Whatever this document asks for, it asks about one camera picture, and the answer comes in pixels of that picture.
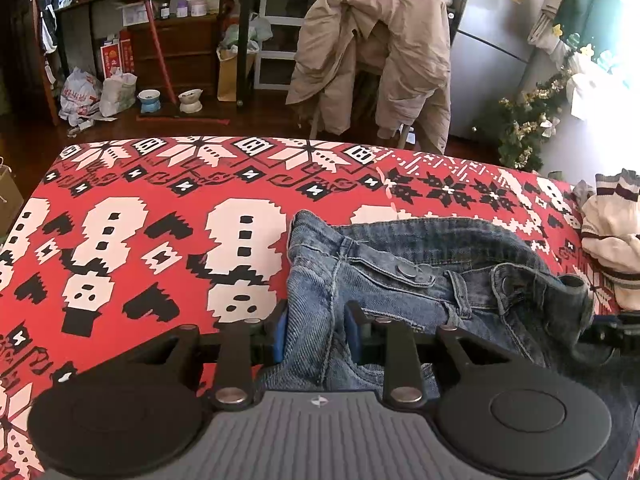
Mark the beige padded jacket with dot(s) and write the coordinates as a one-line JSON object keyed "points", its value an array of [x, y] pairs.
{"points": [[400, 50]]}

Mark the brown wooden dresser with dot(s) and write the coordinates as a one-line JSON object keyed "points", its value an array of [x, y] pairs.
{"points": [[190, 60]]}

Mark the blue denim jeans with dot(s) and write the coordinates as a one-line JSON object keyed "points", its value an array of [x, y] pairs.
{"points": [[400, 290]]}

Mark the brown paper bag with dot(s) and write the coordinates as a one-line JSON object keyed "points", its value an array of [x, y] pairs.
{"points": [[227, 77]]}

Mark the green hanging cloth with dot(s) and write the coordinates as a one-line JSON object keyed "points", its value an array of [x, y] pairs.
{"points": [[600, 0]]}

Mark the white red-print plastic bag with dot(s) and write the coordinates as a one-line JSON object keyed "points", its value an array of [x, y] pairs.
{"points": [[80, 95]]}

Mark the small decorated christmas tree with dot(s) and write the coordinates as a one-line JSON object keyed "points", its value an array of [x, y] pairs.
{"points": [[520, 125]]}

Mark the red cardboard box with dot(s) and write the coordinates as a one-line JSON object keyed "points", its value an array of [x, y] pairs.
{"points": [[117, 55]]}

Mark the wooden chair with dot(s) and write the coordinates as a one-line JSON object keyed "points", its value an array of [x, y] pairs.
{"points": [[403, 136]]}

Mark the white pet bowl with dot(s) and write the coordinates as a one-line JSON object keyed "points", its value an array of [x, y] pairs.
{"points": [[191, 101]]}

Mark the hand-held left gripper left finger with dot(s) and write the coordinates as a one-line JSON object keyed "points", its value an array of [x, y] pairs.
{"points": [[280, 332]]}

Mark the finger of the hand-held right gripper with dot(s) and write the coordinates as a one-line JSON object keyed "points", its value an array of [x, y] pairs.
{"points": [[620, 329]]}

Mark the red printed blanket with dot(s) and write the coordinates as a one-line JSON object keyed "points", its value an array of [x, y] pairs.
{"points": [[150, 180]]}

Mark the white drawer cabinet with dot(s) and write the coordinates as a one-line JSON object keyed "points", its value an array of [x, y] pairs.
{"points": [[280, 35]]}

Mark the black frame table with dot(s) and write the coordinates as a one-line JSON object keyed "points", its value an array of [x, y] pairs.
{"points": [[243, 35]]}

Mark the plain white plastic bag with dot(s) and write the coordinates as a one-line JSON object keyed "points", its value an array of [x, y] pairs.
{"points": [[117, 92]]}

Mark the white maroon-striped sweater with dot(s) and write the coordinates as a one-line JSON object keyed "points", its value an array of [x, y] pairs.
{"points": [[610, 230]]}

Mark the silver refrigerator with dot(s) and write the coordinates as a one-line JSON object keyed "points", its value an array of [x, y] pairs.
{"points": [[490, 60]]}

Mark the blue pet bowl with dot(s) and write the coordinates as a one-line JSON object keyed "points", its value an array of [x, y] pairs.
{"points": [[149, 102]]}

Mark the grey cloth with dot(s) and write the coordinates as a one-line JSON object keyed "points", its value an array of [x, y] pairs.
{"points": [[582, 192]]}

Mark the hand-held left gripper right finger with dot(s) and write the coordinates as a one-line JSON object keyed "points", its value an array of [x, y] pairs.
{"points": [[351, 332]]}

